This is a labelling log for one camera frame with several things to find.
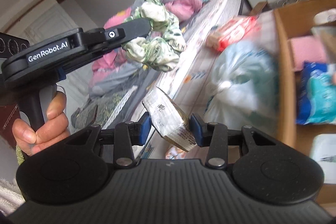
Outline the green floral white cloth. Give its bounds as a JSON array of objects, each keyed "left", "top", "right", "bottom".
[{"left": 122, "top": 0, "right": 187, "bottom": 72}]

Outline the person's left hand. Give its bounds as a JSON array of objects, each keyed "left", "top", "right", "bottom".
[{"left": 12, "top": 92, "right": 70, "bottom": 156}]

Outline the pink crumpled clothing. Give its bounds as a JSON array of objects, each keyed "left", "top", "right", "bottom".
[{"left": 90, "top": 0, "right": 204, "bottom": 83}]

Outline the plaid floral mattress sheet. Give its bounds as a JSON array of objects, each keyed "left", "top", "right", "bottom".
[{"left": 173, "top": 12, "right": 278, "bottom": 121}]

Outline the dark grey floral quilt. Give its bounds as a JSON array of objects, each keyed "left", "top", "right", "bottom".
[{"left": 62, "top": 61, "right": 159, "bottom": 133}]

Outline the translucent green plastic bag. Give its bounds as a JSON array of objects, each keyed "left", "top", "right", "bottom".
[{"left": 203, "top": 40, "right": 279, "bottom": 136}]

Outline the red wet wipes pack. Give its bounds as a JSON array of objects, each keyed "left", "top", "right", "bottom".
[{"left": 205, "top": 16, "right": 260, "bottom": 52}]

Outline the blue tissue pack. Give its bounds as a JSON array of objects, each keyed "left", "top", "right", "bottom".
[{"left": 296, "top": 62, "right": 335, "bottom": 125}]

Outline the large brown cardboard box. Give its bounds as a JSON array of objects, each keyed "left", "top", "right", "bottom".
[{"left": 273, "top": 0, "right": 336, "bottom": 210}]

